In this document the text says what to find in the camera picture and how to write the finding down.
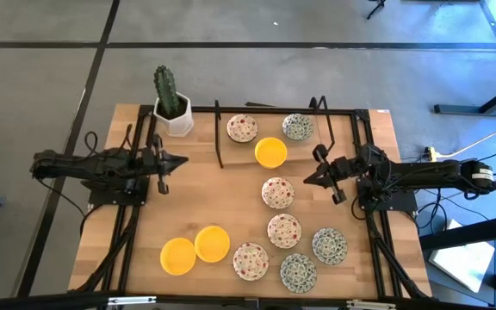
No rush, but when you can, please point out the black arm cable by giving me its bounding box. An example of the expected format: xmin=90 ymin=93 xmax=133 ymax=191
xmin=83 ymin=123 xmax=133 ymax=157

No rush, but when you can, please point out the black aluminium rig frame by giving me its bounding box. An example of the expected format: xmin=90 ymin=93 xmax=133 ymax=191
xmin=67 ymin=104 xmax=433 ymax=302

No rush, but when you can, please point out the white faceted plant pot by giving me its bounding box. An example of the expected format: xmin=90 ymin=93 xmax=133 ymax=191
xmin=152 ymin=91 xmax=195 ymax=138

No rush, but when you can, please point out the white board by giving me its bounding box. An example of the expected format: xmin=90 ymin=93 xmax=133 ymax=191
xmin=428 ymin=218 xmax=496 ymax=295

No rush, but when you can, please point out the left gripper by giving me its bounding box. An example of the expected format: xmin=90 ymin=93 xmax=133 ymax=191
xmin=142 ymin=133 xmax=189 ymax=195

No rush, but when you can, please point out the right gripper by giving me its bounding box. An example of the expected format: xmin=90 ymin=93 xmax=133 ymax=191
xmin=302 ymin=144 xmax=357 ymax=205

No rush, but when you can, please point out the yellow plastic bowl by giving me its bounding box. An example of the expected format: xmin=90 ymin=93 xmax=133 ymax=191
xmin=159 ymin=237 xmax=197 ymax=276
xmin=194 ymin=226 xmax=232 ymax=264
xmin=254 ymin=136 xmax=288 ymax=170

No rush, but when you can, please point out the black desk leg frame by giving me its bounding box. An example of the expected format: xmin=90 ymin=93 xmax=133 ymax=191
xmin=433 ymin=0 xmax=496 ymax=118

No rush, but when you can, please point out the black floor cable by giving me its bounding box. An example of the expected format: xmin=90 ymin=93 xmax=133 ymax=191
xmin=35 ymin=176 xmax=92 ymax=237

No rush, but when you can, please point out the green cactus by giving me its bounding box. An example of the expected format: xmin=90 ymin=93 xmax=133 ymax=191
xmin=152 ymin=65 xmax=181 ymax=116

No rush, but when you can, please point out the black tripod leg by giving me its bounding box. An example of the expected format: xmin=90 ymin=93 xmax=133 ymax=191
xmin=366 ymin=0 xmax=388 ymax=21

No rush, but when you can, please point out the blue-green patterned bowl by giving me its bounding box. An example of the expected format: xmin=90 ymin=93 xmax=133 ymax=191
xmin=282 ymin=113 xmax=315 ymax=142
xmin=279 ymin=253 xmax=318 ymax=295
xmin=312 ymin=227 xmax=349 ymax=266

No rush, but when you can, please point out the wooden shelf with black frame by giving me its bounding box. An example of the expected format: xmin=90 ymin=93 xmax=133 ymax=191
xmin=214 ymin=95 xmax=338 ymax=170

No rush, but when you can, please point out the silver bracket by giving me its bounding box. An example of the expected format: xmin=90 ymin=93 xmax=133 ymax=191
xmin=344 ymin=300 xmax=398 ymax=310
xmin=107 ymin=295 xmax=158 ymax=307

